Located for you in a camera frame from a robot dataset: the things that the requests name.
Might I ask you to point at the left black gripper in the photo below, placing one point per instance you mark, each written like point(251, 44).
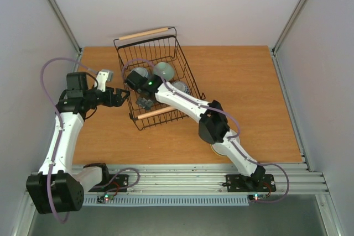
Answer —
point(118, 101)

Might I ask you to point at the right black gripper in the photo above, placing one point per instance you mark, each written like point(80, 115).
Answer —
point(142, 101)

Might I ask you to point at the blue floral bowl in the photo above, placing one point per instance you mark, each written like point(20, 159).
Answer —
point(142, 71)

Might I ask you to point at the celadon green bowl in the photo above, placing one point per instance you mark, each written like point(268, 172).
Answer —
point(164, 70)

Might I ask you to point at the red patterned bowl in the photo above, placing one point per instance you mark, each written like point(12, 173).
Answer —
point(181, 88)

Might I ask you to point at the white yellow bowl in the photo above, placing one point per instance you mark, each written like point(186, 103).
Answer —
point(225, 146)

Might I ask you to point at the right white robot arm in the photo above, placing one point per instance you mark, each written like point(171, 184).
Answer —
point(212, 121)

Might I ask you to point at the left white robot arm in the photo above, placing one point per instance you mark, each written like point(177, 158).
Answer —
point(54, 189)

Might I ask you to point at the left controller board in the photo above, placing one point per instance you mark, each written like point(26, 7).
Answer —
point(106, 198)

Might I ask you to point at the controller board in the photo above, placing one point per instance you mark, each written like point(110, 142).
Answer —
point(106, 198)
point(258, 197)

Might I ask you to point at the right controller board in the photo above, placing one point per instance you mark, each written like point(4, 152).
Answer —
point(258, 197)

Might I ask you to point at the black wire dish rack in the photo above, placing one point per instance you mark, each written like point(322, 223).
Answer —
point(148, 49)

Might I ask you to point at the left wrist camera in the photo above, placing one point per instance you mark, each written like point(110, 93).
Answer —
point(104, 76)

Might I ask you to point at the grey slotted cable duct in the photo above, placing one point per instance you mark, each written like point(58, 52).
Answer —
point(166, 200)

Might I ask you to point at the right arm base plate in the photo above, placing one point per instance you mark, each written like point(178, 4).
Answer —
point(240, 183)

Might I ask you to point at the aluminium rail frame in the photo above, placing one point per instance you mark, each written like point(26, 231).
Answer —
point(199, 179)

